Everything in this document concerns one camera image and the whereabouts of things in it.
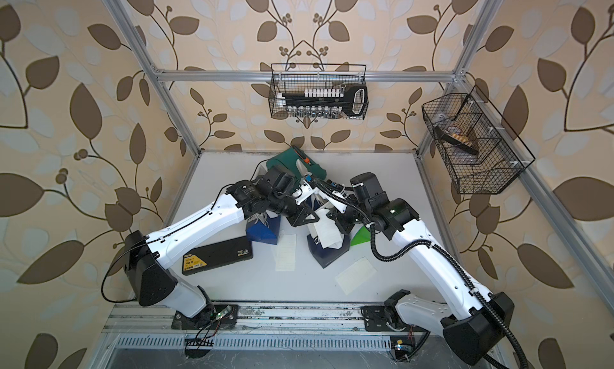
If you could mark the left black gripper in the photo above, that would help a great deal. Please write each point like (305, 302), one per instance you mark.
(298, 217)

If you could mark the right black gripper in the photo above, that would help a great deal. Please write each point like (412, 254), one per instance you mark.
(339, 216)

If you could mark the green white bag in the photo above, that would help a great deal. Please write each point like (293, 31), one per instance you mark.
(359, 235)

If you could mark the white receipt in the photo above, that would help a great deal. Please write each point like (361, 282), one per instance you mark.
(326, 230)
(285, 255)
(355, 275)

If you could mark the dark blue bag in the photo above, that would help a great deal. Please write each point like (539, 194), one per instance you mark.
(325, 256)

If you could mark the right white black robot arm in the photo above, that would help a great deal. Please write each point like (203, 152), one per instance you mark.
(472, 319)

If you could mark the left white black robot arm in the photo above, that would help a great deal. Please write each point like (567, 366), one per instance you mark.
(147, 260)

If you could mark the green plastic tool case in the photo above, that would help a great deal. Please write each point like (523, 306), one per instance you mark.
(291, 161)

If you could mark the orange black screwdriver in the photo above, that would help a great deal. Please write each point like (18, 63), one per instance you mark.
(302, 156)

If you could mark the blue white bag left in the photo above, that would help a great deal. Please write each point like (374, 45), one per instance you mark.
(263, 228)

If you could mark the black socket tool set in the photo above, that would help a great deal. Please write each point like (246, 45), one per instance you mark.
(345, 100)

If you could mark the black flat box yellow label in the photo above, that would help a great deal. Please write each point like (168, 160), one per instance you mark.
(217, 255)

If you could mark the dark object in right basket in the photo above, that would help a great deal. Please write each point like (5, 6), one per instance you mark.
(458, 141)

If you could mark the back wire basket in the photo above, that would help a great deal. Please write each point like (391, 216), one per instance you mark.
(296, 77)

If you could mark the wire basket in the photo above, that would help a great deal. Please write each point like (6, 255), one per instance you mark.
(503, 155)
(296, 77)

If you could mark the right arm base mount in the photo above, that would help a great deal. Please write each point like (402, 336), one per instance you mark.
(384, 318)

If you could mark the right wire basket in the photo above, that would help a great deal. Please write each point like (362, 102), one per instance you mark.
(503, 155)

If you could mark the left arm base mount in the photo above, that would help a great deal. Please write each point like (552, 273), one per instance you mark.
(217, 315)

